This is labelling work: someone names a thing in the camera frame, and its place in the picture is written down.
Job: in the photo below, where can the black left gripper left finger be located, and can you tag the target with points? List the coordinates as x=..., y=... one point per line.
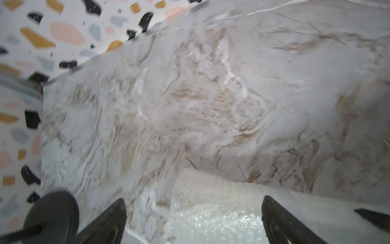
x=107, y=228

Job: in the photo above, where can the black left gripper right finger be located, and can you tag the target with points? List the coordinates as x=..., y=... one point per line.
x=282, y=227

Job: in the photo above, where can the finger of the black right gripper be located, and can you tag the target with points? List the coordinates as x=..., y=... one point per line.
x=379, y=220

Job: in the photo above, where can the clear bubble wrap sheet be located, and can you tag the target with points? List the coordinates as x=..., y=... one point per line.
x=207, y=209

